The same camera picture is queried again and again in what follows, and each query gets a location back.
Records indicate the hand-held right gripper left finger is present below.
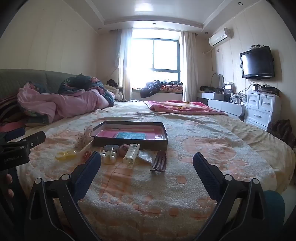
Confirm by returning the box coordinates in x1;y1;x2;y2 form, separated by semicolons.
24;151;102;241

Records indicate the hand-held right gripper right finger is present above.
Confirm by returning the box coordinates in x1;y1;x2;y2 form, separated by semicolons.
193;152;274;241

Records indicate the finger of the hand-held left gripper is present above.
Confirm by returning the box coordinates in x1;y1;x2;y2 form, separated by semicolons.
20;131;46;149
0;127;26;142

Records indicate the white hair claw clip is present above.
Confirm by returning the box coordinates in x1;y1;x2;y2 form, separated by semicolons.
122;143;141;168

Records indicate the dark shallow box pink lining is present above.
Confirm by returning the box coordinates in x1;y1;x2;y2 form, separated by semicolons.
91;120;168;151

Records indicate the small clear bag with earring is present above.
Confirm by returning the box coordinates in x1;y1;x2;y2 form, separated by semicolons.
138;151;158;164

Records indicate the person's left hand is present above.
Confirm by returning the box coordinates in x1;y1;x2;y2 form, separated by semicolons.
5;173;15;199

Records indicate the striped pillow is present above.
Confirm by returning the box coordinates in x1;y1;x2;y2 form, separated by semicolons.
0;95;26;130

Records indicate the yellow hair clip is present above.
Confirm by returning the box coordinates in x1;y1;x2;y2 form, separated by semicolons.
55;149;77;161

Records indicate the polka dot hair bow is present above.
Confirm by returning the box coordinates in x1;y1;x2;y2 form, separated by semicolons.
74;125;93;149

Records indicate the brown hair comb clip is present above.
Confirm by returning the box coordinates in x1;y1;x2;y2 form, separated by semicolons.
150;150;167;173

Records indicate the pink quilt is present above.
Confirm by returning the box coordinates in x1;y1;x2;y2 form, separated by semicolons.
17;82;115;124

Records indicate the grey green headboard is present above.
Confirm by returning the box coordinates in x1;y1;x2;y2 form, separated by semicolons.
0;69;97;100

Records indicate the pink red printed blanket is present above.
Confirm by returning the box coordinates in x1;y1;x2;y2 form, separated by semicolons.
144;100;228;116

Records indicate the white grey desk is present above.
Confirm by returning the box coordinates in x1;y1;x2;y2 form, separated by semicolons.
196;91;246;121

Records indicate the dark floral quilt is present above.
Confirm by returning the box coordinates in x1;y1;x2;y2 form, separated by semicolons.
58;74;115;107

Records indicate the teal cloth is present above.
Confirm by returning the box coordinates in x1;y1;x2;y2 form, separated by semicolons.
263;190;285;233

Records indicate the cream clothes pile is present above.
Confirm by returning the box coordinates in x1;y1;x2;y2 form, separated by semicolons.
103;79;123;102

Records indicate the white drawer cabinet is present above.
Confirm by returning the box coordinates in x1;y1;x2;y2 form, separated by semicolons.
244;90;282;131

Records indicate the dark brown bag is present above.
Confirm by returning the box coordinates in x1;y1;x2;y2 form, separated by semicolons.
268;119;295;149

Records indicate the white window seat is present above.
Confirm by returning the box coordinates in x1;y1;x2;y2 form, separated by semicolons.
132;89;185;102

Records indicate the orange folded blanket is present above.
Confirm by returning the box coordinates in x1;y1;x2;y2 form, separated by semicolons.
161;84;183;93

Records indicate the round table mirror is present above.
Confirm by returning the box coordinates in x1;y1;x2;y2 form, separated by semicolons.
210;73;225;90

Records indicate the dark puffer jacket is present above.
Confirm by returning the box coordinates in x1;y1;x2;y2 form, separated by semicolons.
140;80;183;98

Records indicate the white sheer curtain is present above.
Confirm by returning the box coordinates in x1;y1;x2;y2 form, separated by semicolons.
115;29;134;101
182;31;197;102

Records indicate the black set-top box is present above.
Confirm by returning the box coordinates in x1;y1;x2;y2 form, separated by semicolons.
253;83;279;96

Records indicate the window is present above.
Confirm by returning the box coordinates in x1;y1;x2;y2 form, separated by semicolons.
125;28;185;90

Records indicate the white air conditioner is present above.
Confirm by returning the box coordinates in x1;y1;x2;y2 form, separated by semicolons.
208;28;234;47

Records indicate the black wall television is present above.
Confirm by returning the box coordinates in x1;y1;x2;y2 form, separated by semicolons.
240;46;275;80

